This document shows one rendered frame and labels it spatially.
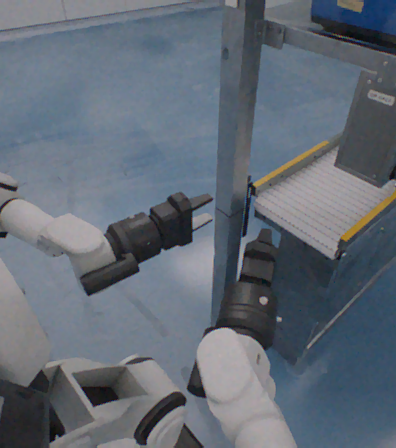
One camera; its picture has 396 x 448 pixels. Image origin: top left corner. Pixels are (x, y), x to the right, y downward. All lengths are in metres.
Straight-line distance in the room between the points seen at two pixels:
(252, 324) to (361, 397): 1.22
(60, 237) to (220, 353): 0.33
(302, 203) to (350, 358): 0.92
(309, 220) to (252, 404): 0.62
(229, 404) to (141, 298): 1.43
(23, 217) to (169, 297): 1.19
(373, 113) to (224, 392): 0.52
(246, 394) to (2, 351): 0.26
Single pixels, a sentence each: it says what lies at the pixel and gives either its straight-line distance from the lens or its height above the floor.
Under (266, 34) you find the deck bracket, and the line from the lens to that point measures 0.83.
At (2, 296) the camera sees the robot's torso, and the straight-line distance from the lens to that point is 0.38.
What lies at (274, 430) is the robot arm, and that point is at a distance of 0.46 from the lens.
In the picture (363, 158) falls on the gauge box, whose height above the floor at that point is 1.10.
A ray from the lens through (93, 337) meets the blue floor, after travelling 1.79.
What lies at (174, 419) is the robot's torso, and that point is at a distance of 0.94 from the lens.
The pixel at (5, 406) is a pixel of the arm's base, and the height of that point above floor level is 1.23.
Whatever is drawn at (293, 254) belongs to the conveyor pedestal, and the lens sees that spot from 1.25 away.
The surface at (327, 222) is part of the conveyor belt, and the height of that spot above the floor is 0.85.
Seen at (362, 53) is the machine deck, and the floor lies 1.28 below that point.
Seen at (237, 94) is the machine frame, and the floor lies 1.16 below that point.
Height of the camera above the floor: 1.49
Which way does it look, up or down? 43 degrees down
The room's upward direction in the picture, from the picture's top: straight up
